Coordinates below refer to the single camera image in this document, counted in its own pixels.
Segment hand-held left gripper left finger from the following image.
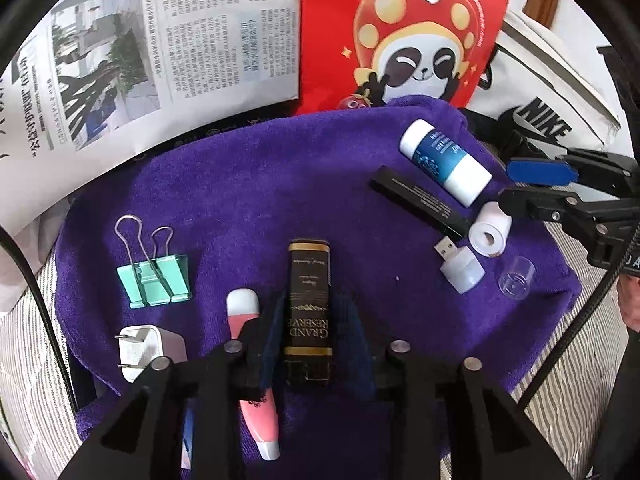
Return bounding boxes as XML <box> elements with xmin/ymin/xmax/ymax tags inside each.
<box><xmin>62</xmin><ymin>297</ymin><xmax>290</xmax><ymax>480</ymax></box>

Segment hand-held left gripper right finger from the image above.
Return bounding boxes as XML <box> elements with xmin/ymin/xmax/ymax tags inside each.
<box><xmin>331</xmin><ymin>294</ymin><xmax>573</xmax><ymax>480</ymax></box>

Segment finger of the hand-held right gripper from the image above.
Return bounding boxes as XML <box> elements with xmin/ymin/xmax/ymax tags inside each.
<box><xmin>498</xmin><ymin>186</ymin><xmax>640</xmax><ymax>257</ymax></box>
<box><xmin>506</xmin><ymin>150</ymin><xmax>640</xmax><ymax>196</ymax></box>

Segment white paper roll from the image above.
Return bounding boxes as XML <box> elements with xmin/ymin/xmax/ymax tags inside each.
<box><xmin>468</xmin><ymin>201</ymin><xmax>513</xmax><ymax>259</ymax></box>

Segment dark box gold print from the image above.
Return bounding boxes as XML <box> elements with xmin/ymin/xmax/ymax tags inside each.
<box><xmin>285</xmin><ymin>241</ymin><xmax>335</xmax><ymax>388</ymax></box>

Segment pink tube white caps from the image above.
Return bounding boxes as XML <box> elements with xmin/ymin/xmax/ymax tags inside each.
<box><xmin>226</xmin><ymin>288</ymin><xmax>281</xmax><ymax>461</ymax></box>

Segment clear plastic cap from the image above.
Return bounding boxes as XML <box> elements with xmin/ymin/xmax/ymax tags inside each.
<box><xmin>497</xmin><ymin>255</ymin><xmax>537</xmax><ymax>302</ymax></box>

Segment white usb night light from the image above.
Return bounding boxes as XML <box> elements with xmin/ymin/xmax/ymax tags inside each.
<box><xmin>434</xmin><ymin>236</ymin><xmax>486</xmax><ymax>295</ymax></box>

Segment white charger plug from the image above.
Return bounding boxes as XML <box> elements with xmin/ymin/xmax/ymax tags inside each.
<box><xmin>116</xmin><ymin>325</ymin><xmax>188</xmax><ymax>383</ymax></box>

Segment slim black box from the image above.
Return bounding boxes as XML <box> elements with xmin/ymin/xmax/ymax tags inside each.
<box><xmin>369</xmin><ymin>165</ymin><xmax>473</xmax><ymax>241</ymax></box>

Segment person's right hand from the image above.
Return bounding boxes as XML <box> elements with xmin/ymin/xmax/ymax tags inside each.
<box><xmin>617</xmin><ymin>275</ymin><xmax>640</xmax><ymax>333</ymax></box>

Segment white bottle blue label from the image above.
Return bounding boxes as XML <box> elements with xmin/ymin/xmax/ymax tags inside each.
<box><xmin>398</xmin><ymin>119</ymin><xmax>493</xmax><ymax>208</ymax></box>

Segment white tote bag black logo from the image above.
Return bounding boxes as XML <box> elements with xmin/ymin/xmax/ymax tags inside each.
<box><xmin>457</xmin><ymin>10</ymin><xmax>626</xmax><ymax>161</ymax></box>

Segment green binder clip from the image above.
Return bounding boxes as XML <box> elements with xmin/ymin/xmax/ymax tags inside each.
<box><xmin>115</xmin><ymin>215</ymin><xmax>193</xmax><ymax>309</ymax></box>

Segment purple towel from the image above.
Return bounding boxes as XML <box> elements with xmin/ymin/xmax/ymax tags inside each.
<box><xmin>54</xmin><ymin>95</ymin><xmax>583</xmax><ymax>480</ymax></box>

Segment red paper bag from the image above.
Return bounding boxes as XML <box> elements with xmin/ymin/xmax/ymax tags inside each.
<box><xmin>290</xmin><ymin>0</ymin><xmax>518</xmax><ymax>116</ymax></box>

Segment newspaper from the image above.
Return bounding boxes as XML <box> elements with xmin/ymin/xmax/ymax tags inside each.
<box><xmin>0</xmin><ymin>0</ymin><xmax>307</xmax><ymax>236</ymax></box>

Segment black braided cable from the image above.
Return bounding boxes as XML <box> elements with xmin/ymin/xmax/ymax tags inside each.
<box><xmin>517</xmin><ymin>240</ymin><xmax>633</xmax><ymax>406</ymax></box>

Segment brown wooden door frame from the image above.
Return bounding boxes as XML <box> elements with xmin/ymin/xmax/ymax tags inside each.
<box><xmin>520</xmin><ymin>0</ymin><xmax>561</xmax><ymax>31</ymax></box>

